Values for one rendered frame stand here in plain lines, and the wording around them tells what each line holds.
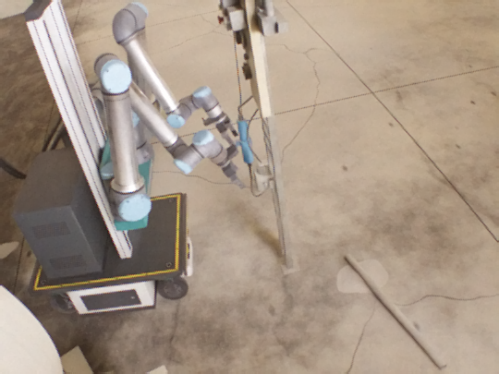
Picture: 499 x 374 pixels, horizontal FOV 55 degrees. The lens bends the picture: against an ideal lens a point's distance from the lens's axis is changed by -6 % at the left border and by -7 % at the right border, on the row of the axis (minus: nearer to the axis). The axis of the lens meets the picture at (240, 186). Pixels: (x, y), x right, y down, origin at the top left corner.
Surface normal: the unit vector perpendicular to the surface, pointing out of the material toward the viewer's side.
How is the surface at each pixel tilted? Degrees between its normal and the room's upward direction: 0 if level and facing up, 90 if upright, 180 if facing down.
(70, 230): 90
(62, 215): 90
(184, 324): 0
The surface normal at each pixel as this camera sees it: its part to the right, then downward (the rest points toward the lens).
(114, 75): 0.47, 0.38
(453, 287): -0.15, -0.77
